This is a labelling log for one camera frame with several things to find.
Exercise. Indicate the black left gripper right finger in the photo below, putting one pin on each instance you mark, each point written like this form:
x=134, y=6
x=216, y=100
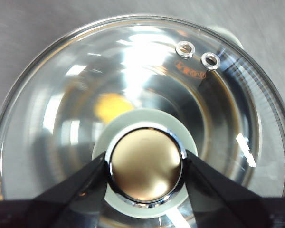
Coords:
x=228, y=204

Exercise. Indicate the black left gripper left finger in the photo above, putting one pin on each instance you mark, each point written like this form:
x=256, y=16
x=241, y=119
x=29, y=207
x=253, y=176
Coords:
x=61, y=204

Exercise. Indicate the glass lid with green knob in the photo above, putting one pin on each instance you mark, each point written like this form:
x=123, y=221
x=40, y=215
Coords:
x=145, y=164

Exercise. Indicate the yellow corn cob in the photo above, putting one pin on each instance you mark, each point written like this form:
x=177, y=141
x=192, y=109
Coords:
x=111, y=105

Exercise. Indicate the sage green electric pot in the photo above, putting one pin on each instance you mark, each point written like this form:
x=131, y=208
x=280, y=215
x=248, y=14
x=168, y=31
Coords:
x=228, y=35

